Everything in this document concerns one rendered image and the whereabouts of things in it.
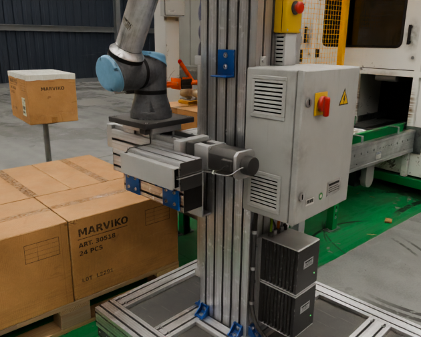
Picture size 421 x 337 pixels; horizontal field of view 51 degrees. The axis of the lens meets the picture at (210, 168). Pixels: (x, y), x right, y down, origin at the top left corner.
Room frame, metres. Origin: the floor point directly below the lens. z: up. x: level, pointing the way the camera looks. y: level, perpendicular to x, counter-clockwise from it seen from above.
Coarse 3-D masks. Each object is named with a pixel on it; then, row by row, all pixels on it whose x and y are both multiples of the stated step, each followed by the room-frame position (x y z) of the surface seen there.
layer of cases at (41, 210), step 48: (0, 192) 2.13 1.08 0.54; (48, 192) 2.14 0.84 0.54; (96, 192) 2.14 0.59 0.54; (0, 240) 1.58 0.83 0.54; (48, 240) 1.70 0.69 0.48; (96, 240) 1.85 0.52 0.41; (144, 240) 2.02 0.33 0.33; (0, 288) 1.56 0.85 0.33; (48, 288) 1.69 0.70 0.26; (96, 288) 1.84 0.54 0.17
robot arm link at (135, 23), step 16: (128, 0) 1.39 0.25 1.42; (144, 0) 1.37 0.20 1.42; (128, 16) 1.39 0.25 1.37; (144, 16) 1.38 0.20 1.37; (128, 32) 1.39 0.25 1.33; (144, 32) 1.41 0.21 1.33; (112, 48) 1.42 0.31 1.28; (128, 48) 1.41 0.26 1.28; (96, 64) 1.45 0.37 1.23; (112, 64) 1.39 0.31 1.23; (128, 64) 1.41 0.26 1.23; (144, 64) 1.50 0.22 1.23; (112, 80) 1.41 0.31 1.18; (128, 80) 1.43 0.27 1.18; (144, 80) 1.49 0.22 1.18
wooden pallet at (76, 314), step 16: (160, 272) 2.08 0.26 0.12; (112, 288) 1.89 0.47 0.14; (80, 304) 1.78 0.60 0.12; (96, 304) 1.92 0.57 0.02; (32, 320) 1.63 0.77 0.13; (64, 320) 1.72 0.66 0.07; (80, 320) 1.77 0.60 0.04; (16, 336) 1.67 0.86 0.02; (32, 336) 1.67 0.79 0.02; (48, 336) 1.67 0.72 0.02
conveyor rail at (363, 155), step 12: (408, 132) 3.54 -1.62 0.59; (360, 144) 3.06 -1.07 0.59; (372, 144) 3.17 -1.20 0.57; (384, 144) 3.29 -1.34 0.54; (396, 144) 3.43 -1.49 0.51; (408, 144) 3.57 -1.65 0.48; (360, 156) 3.07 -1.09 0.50; (372, 156) 3.19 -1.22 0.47; (384, 156) 3.31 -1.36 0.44; (396, 156) 3.44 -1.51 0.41; (360, 168) 3.07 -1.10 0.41
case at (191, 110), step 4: (172, 104) 2.51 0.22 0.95; (176, 104) 2.51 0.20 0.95; (180, 104) 2.51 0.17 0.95; (184, 104) 2.51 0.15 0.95; (192, 104) 2.52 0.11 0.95; (196, 104) 2.52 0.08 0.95; (172, 108) 2.41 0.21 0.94; (176, 108) 2.39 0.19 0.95; (180, 108) 2.36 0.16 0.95; (184, 108) 2.36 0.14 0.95; (188, 108) 2.37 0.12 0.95; (192, 108) 2.37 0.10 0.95; (196, 108) 2.37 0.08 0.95; (172, 112) 2.41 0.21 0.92; (176, 112) 2.39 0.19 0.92; (180, 112) 2.36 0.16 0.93; (184, 112) 2.33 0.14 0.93; (188, 112) 2.31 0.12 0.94; (192, 112) 2.28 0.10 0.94; (196, 112) 2.26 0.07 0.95; (192, 116) 2.28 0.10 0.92; (196, 116) 2.26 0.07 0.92; (196, 120) 2.26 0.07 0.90; (184, 124) 2.33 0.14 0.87; (188, 124) 2.31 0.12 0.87; (192, 124) 2.28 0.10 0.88; (196, 124) 2.26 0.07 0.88; (184, 128) 2.33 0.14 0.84; (188, 128) 2.31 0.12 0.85
